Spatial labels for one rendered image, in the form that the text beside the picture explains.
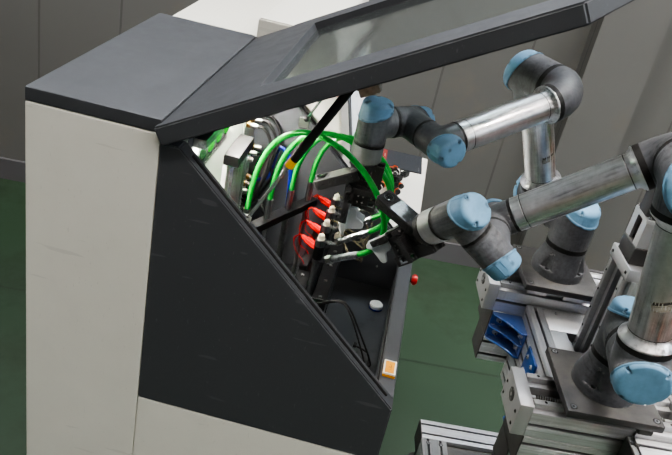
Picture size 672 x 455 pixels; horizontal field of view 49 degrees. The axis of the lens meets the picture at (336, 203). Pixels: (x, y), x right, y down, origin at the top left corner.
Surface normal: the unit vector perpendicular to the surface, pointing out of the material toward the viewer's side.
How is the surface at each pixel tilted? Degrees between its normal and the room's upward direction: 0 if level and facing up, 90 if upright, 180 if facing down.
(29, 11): 90
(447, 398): 0
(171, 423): 90
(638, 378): 98
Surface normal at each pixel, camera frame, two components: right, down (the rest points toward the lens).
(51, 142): -0.16, 0.43
